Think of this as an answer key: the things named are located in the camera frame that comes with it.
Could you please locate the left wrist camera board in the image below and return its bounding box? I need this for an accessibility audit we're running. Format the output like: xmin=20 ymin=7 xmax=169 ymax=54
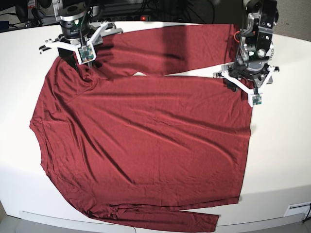
xmin=248 ymin=94 xmax=262 ymax=107

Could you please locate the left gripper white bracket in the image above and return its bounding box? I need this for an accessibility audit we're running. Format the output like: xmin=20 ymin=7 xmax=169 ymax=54
xmin=213 ymin=63 xmax=280 ymax=94

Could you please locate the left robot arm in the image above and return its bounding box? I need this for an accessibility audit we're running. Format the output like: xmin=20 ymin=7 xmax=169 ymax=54
xmin=213 ymin=0 xmax=280 ymax=98

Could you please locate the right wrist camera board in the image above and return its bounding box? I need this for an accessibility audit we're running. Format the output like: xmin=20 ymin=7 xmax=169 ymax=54
xmin=78 ymin=45 xmax=96 ymax=64

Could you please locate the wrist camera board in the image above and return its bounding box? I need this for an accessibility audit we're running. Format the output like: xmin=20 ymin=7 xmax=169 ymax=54
xmin=78 ymin=45 xmax=96 ymax=64
xmin=248 ymin=94 xmax=262 ymax=107

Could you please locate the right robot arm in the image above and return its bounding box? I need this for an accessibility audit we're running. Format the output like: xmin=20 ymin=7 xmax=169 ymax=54
xmin=39 ymin=0 xmax=123 ymax=68

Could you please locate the dark red long-sleeve shirt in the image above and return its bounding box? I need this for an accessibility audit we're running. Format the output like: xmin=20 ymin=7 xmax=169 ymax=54
xmin=30 ymin=24 xmax=252 ymax=233

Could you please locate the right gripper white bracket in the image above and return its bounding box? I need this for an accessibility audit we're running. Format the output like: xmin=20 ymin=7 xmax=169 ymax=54
xmin=39 ymin=22 xmax=123 ymax=69

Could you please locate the black power strip red light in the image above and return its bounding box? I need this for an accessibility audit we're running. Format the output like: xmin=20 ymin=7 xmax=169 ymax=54
xmin=104 ymin=15 xmax=151 ymax=22

